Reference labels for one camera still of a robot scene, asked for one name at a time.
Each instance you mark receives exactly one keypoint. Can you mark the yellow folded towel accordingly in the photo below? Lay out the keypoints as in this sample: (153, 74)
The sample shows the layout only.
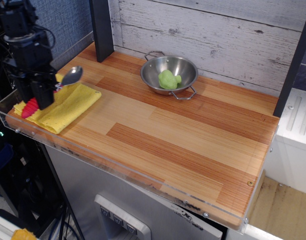
(70, 102)

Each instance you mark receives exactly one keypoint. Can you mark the black vertical post left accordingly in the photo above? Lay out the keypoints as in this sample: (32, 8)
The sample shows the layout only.
(102, 30)

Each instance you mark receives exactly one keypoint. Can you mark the green toy vegetable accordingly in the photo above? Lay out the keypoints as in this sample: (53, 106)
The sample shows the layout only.
(167, 80)

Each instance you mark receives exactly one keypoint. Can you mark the black vertical post right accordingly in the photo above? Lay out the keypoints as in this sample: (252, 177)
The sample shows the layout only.
(291, 74)

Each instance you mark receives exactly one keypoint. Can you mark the red handled metal spoon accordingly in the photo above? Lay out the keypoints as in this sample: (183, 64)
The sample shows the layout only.
(72, 77)

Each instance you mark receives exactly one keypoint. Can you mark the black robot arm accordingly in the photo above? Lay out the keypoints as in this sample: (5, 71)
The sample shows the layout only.
(19, 16)

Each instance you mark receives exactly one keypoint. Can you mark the small steel bowl with handles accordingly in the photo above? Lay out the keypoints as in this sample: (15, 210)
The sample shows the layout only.
(157, 62)

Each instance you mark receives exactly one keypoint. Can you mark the clear acrylic table guard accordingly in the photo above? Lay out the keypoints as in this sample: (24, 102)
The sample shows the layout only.
(205, 152)

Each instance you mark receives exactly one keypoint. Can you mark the black vertical post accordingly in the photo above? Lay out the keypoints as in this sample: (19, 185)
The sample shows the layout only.
(291, 74)
(102, 30)

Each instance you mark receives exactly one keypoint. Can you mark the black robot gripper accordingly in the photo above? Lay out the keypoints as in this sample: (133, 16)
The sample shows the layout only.
(30, 65)

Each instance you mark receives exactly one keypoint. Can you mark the stainless toy fridge cabinet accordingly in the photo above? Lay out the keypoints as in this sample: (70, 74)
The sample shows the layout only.
(82, 182)

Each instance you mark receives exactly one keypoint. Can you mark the yellow object bottom left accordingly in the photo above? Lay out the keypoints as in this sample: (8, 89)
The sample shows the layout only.
(23, 234)

